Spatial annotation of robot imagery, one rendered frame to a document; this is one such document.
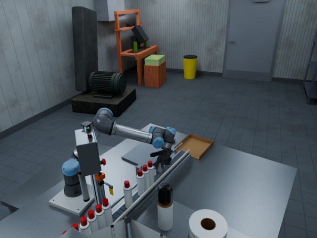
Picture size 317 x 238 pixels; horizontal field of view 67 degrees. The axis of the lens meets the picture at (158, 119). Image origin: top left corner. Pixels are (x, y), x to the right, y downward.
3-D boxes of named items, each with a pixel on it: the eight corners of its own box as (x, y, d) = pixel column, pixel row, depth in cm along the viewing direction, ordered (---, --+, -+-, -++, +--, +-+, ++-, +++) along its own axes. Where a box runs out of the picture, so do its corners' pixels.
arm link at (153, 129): (151, 130, 167) (166, 133, 169) (151, 123, 178) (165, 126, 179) (148, 139, 170) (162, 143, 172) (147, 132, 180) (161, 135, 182)
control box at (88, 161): (82, 177, 123) (75, 146, 115) (79, 159, 138) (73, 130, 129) (102, 172, 126) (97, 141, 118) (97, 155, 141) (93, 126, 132)
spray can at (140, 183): (142, 198, 165) (140, 174, 156) (136, 194, 167) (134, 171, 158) (146, 193, 168) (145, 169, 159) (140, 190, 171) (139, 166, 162)
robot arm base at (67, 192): (78, 199, 168) (76, 188, 164) (59, 195, 172) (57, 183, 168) (89, 185, 182) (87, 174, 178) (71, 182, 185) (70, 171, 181)
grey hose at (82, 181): (86, 202, 136) (79, 173, 126) (81, 200, 138) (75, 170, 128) (91, 199, 138) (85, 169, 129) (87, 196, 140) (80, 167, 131)
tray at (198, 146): (199, 159, 211) (199, 156, 209) (174, 150, 224) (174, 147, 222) (213, 144, 233) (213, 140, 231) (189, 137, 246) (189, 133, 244)
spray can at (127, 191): (129, 210, 155) (127, 185, 146) (123, 207, 158) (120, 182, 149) (134, 205, 159) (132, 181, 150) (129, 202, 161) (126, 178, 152)
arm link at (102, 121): (92, 119, 150) (166, 138, 158) (95, 112, 160) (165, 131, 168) (88, 134, 154) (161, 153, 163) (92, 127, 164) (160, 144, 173)
